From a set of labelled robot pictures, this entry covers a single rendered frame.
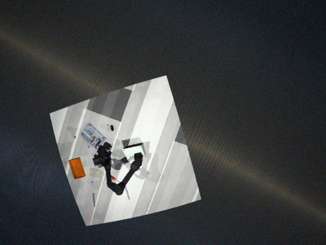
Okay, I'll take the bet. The orange open tray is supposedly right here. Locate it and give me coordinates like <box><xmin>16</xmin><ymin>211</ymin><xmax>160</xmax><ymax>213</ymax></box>
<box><xmin>68</xmin><ymin>158</ymin><xmax>86</xmax><ymax>179</ymax></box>

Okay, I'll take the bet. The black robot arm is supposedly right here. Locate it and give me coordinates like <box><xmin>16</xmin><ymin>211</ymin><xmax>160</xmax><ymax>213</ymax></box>
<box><xmin>92</xmin><ymin>151</ymin><xmax>143</xmax><ymax>196</ymax></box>

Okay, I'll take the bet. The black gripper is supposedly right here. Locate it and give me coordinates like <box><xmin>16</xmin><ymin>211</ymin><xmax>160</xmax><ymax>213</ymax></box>
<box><xmin>94</xmin><ymin>142</ymin><xmax>111</xmax><ymax>158</ymax></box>

